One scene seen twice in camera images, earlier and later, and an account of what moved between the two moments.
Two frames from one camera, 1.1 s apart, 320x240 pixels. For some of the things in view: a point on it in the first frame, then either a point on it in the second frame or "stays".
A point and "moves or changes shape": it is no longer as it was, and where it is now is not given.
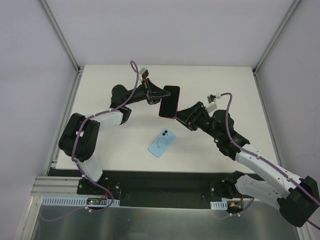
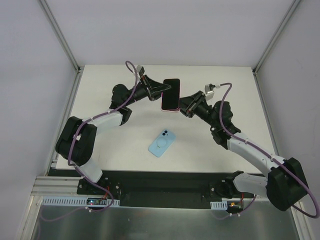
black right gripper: (194, 117) to (194, 104)
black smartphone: (169, 104) moves or changes shape
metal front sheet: (120, 223) stays
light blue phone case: (161, 143) stays
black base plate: (151, 188) stays
